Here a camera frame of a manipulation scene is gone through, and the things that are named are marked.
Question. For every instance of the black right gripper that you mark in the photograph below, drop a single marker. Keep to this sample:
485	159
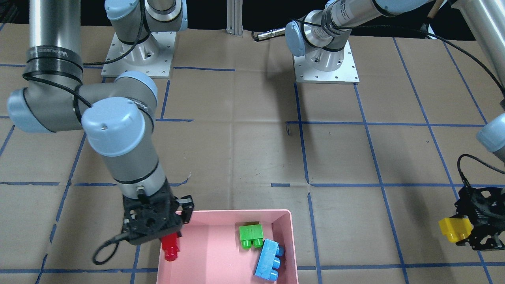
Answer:
186	208

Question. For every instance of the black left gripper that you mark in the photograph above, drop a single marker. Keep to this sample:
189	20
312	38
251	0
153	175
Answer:
482	236

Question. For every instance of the red toy block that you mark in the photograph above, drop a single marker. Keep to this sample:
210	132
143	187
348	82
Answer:
170	246

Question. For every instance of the yellow toy block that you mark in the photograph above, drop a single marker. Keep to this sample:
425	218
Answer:
455	229

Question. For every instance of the green toy block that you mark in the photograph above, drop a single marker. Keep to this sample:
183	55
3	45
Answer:
251	236

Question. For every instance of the blue toy block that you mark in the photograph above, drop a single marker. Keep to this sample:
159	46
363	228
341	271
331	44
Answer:
269	261

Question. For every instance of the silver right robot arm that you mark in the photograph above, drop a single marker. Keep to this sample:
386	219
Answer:
118	118

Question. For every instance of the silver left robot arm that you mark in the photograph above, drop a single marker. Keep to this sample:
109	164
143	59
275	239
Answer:
329	28

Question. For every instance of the pink plastic box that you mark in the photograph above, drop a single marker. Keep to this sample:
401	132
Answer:
210	250

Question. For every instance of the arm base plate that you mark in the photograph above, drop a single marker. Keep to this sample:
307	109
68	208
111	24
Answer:
322	66
153	58

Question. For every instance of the aluminium frame post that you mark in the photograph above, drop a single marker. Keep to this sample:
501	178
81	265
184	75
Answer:
234	17

